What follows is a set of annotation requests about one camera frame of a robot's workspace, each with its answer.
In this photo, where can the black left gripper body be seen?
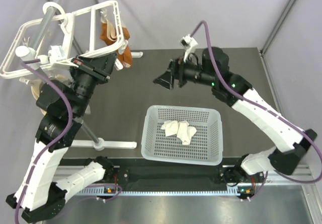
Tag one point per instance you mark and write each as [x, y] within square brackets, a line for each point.
[88, 67]

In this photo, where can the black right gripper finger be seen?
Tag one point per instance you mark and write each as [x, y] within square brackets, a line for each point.
[165, 84]
[169, 73]

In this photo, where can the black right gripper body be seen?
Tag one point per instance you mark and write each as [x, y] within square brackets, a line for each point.
[180, 69]

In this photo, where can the white clip sock hanger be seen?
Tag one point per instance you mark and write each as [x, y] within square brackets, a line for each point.
[23, 52]

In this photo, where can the white sock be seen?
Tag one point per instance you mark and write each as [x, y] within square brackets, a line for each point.
[186, 132]
[170, 127]

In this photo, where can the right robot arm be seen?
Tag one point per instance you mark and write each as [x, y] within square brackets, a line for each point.
[291, 142]

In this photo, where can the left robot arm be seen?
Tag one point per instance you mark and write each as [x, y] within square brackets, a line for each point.
[39, 197]

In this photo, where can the beige sock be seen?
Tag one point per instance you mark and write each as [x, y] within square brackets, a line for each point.
[36, 85]

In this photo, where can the grey metal stand pole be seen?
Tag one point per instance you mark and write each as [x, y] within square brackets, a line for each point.
[42, 28]

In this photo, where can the white perforated plastic basket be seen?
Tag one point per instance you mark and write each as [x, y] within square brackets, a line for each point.
[206, 146]

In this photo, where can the white stand base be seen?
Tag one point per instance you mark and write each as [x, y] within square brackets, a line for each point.
[102, 144]

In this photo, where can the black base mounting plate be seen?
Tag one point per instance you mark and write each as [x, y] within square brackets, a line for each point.
[139, 174]

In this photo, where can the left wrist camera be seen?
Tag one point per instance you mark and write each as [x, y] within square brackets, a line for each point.
[58, 56]

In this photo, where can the aluminium frame profile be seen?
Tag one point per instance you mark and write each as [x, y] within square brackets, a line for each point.
[277, 26]

